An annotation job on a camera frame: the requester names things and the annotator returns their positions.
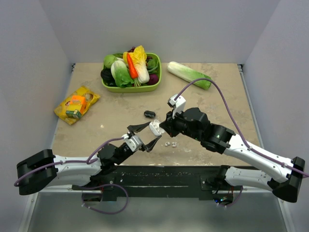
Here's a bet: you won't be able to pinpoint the green plastic vegetable tray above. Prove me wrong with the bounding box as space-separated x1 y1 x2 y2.
101 52 162 93

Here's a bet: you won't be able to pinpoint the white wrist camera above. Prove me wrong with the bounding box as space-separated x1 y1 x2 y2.
168 94 186 119
122 133 143 152

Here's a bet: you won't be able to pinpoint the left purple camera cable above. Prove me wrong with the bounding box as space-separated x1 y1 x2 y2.
14 137 126 187

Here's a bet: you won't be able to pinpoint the dark black vegetable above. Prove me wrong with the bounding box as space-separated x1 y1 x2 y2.
100 69 114 85

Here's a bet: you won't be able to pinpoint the round green vegetable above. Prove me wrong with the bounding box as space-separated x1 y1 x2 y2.
103 55 118 69

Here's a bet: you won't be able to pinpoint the aluminium front rail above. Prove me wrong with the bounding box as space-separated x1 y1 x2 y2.
40 186 102 193

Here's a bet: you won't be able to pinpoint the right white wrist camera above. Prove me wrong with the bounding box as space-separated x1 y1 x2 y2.
168 94 186 119

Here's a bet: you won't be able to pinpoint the black earbud case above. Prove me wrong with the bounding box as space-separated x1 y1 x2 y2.
143 110 156 119

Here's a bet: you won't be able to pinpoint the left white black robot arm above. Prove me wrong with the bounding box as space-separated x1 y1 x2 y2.
14 120 164 195

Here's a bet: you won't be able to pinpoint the white earbud charging case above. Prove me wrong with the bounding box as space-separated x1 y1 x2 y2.
149 119 165 137

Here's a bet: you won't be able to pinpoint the napa cabbage on table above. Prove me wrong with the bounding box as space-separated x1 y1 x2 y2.
167 61 211 90

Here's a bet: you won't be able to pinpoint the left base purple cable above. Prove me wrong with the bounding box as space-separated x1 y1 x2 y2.
77 181 129 214

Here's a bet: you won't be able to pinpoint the green white bok choy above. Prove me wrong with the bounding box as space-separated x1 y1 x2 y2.
111 60 133 88

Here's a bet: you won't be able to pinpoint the orange toy carrot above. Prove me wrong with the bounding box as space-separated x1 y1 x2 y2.
126 53 138 79

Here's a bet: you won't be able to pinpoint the orange green small box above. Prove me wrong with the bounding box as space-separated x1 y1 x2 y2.
66 95 86 119

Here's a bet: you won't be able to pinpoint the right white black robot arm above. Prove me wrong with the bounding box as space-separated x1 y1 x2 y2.
160 107 305 203

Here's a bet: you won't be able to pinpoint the dark green spinach leaves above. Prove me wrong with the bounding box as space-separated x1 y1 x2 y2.
146 58 159 74

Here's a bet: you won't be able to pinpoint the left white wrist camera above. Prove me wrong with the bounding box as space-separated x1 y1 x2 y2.
122 133 143 152

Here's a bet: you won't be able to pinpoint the yellow leaf cabbage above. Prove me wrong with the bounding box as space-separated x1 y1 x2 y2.
123 45 149 86

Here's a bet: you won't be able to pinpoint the purple beet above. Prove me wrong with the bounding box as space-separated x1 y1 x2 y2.
147 73 159 86

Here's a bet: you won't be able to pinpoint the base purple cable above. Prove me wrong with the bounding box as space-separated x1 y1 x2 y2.
77 181 129 214
216 186 244 208

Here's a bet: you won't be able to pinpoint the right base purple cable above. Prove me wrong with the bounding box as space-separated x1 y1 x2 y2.
216 186 244 208

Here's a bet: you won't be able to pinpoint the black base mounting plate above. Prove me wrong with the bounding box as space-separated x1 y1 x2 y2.
82 166 241 201

